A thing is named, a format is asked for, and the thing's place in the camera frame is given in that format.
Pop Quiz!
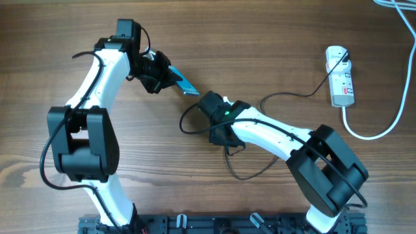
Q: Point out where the Galaxy S25 smartphone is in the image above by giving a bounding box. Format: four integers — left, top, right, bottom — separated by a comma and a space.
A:
169, 66, 200, 97

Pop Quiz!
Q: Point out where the black USB charging cable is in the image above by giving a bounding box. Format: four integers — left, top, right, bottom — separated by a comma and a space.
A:
224, 49, 351, 181

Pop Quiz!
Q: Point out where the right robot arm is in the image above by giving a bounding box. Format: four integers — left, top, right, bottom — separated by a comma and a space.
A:
196, 91, 369, 233

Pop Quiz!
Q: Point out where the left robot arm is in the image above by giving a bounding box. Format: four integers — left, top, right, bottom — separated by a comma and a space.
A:
40, 19, 184, 233

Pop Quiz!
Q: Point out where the white power strip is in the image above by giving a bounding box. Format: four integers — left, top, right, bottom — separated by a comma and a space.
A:
326, 45, 354, 107

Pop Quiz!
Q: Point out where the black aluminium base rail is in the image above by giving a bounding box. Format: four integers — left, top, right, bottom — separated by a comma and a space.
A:
77, 212, 368, 234

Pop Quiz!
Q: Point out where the white power strip cord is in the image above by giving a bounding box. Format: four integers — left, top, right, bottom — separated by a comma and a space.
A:
341, 0, 416, 141

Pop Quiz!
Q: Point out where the white cable at corner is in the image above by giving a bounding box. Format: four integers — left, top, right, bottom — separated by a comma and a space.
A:
372, 0, 416, 12

